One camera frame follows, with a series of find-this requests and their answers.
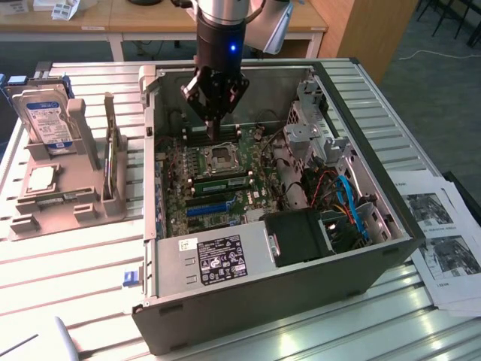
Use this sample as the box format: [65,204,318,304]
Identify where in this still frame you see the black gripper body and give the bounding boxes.
[195,16,248,113]

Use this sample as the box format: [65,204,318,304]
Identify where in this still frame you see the black RAM slot bank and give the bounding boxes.
[181,125,242,147]

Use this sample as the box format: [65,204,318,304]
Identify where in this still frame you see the green RAM stick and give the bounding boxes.
[192,175,252,195]
[104,125,119,199]

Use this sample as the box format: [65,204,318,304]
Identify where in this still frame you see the CPU socket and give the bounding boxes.
[202,142,242,176]

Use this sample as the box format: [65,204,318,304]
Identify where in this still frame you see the metal disk bay cage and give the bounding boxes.
[283,77,362,171]

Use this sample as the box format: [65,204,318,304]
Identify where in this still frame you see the green motherboard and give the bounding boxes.
[155,125,291,240]

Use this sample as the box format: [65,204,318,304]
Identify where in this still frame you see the blue expansion slot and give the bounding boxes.
[185,199,231,220]

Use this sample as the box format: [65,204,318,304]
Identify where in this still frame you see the wooden cabinet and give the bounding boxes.
[307,0,420,86]

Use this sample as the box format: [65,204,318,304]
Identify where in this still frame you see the grey parts rack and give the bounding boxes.
[7,91,131,242]

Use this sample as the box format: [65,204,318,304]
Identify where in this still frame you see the hard disk with blue label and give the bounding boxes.
[11,88,74,156]

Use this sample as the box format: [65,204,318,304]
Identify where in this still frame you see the hard disk with blue rails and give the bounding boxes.
[2,76,73,99]

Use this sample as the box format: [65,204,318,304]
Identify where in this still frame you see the black fan shroud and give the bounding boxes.
[263,209,334,269]

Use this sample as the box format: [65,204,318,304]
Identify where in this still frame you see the grey power supply unit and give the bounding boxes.
[156,224,280,300]

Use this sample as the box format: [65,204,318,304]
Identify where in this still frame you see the silver CPU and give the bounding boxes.
[27,166,56,191]

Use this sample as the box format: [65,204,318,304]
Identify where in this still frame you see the open grey PC case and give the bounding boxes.
[131,56,428,356]

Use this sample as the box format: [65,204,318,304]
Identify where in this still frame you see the black chair legs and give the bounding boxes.
[416,0,481,48]

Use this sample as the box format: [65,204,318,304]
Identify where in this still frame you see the printed paper sheet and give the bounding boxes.
[431,287,481,318]
[391,171,481,306]

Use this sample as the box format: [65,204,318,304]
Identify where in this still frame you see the white curved object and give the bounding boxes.
[53,314,81,361]

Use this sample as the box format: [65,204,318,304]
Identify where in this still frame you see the wooden desk with white frame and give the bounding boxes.
[0,0,330,62]

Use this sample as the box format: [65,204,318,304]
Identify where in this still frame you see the blue flat wire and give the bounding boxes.
[335,174,372,242]

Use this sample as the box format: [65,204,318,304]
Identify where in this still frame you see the white floor cable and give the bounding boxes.
[397,49,481,62]

